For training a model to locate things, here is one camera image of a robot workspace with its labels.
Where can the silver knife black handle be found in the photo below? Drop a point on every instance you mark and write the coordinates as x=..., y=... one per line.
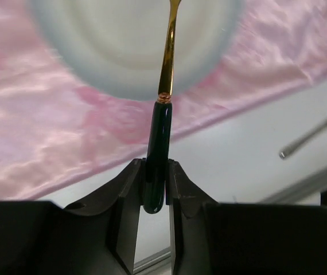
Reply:
x=298, y=143

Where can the gold fork black handle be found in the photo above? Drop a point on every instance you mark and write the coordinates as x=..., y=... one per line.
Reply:
x=161, y=123

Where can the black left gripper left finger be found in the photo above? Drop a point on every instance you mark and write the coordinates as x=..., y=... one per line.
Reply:
x=96, y=234

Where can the pink satin rose cloth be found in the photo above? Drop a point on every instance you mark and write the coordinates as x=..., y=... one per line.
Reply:
x=57, y=133

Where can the white scalloped plate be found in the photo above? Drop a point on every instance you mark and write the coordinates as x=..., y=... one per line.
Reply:
x=118, y=46

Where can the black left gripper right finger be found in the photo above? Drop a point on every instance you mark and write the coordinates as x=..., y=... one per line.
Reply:
x=208, y=237

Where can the aluminium front rail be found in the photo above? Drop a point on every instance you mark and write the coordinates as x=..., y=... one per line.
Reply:
x=158, y=263

